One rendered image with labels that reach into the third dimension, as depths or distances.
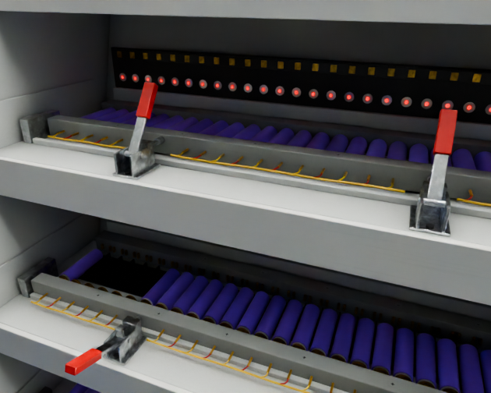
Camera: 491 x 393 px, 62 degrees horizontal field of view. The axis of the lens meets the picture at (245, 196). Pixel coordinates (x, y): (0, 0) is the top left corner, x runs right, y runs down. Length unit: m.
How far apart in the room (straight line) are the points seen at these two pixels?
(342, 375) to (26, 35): 0.49
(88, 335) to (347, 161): 0.34
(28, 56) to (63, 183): 0.18
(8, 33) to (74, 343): 0.34
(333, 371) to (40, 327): 0.33
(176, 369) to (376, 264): 0.23
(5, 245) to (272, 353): 0.34
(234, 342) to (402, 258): 0.20
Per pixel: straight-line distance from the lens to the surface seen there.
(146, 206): 0.39
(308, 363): 0.43
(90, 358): 0.43
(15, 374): 0.65
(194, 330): 0.45
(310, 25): 0.54
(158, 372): 0.45
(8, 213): 0.56
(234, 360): 0.45
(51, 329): 0.53
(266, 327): 0.46
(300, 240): 0.34
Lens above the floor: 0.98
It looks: 11 degrees down
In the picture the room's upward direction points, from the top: 7 degrees clockwise
